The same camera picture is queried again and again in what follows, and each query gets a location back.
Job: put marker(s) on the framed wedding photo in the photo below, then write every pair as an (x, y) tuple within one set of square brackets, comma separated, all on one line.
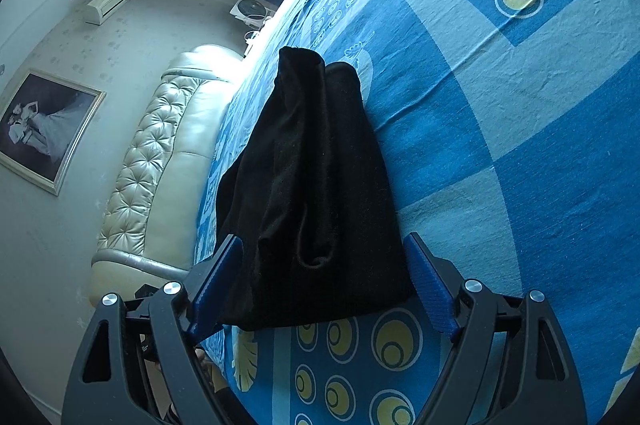
[(43, 118)]

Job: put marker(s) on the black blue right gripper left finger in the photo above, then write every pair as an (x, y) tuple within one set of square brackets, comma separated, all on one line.
[(109, 383)]

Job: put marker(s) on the cream tufted leather headboard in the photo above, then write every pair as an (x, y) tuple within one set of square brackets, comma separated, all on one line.
[(148, 232)]

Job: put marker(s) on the white round wall fan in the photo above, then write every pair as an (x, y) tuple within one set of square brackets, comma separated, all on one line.
[(251, 12)]

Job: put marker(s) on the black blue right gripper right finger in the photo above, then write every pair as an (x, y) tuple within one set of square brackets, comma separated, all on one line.
[(537, 382)]

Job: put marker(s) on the black pants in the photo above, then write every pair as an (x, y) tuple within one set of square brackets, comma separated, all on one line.
[(310, 200)]

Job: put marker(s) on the white wall air conditioner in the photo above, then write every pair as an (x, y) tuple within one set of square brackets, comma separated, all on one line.
[(96, 12)]

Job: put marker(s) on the person's left hand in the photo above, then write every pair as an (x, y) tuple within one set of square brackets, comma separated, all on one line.
[(211, 372)]

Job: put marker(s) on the blue patterned bed sheet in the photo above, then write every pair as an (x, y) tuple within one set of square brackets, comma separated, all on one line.
[(510, 133)]

